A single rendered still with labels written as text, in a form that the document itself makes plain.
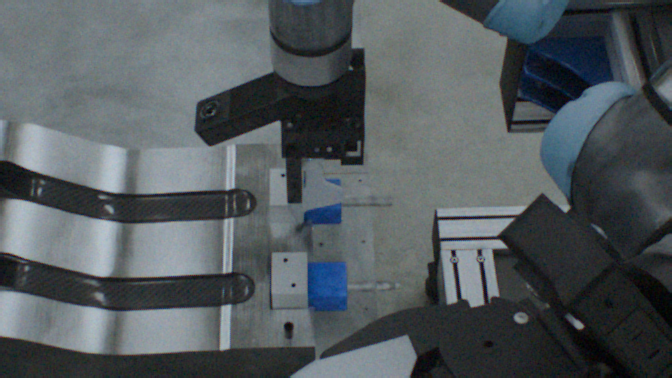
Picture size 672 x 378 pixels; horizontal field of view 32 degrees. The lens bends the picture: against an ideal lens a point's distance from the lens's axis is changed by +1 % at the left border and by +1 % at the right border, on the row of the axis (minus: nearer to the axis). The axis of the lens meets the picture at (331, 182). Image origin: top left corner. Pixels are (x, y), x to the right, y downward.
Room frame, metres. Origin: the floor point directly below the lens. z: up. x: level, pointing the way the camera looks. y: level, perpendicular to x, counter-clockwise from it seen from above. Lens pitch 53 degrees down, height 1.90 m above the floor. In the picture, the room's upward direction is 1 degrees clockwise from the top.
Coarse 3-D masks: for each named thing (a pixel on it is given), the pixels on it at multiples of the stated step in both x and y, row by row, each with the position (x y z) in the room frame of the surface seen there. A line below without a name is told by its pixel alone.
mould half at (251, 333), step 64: (0, 128) 0.81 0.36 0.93; (128, 192) 0.77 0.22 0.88; (256, 192) 0.76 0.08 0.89; (64, 256) 0.67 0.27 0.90; (128, 256) 0.68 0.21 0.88; (192, 256) 0.68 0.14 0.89; (256, 256) 0.68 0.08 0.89; (0, 320) 0.58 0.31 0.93; (64, 320) 0.60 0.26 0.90; (128, 320) 0.61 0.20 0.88; (192, 320) 0.60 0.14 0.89; (256, 320) 0.60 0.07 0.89
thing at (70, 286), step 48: (0, 192) 0.72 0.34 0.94; (48, 192) 0.74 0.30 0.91; (96, 192) 0.76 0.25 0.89; (192, 192) 0.76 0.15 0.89; (240, 192) 0.76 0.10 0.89; (0, 288) 0.61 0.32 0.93; (48, 288) 0.63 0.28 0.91; (96, 288) 0.64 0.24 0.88; (144, 288) 0.65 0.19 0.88; (192, 288) 0.65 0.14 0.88; (240, 288) 0.64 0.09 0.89
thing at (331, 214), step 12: (276, 180) 0.76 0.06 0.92; (336, 180) 0.77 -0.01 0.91; (276, 192) 0.74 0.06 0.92; (276, 204) 0.73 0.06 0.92; (336, 204) 0.74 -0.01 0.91; (348, 204) 0.75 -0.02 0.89; (360, 204) 0.75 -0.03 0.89; (372, 204) 0.75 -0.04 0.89; (384, 204) 0.75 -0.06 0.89; (276, 216) 0.72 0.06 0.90; (288, 216) 0.72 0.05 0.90; (312, 216) 0.73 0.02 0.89; (324, 216) 0.73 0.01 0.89; (336, 216) 0.73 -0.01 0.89
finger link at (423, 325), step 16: (448, 304) 0.28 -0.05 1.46; (464, 304) 0.28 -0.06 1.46; (384, 320) 0.27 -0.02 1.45; (400, 320) 0.27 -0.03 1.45; (416, 320) 0.27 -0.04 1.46; (432, 320) 0.27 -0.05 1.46; (352, 336) 0.26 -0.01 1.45; (368, 336) 0.26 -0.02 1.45; (384, 336) 0.26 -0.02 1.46; (400, 336) 0.26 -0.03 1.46; (416, 336) 0.26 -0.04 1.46; (432, 336) 0.26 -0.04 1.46; (336, 352) 0.25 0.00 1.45; (416, 352) 0.25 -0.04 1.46; (432, 352) 0.25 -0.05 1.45; (432, 368) 0.25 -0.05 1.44
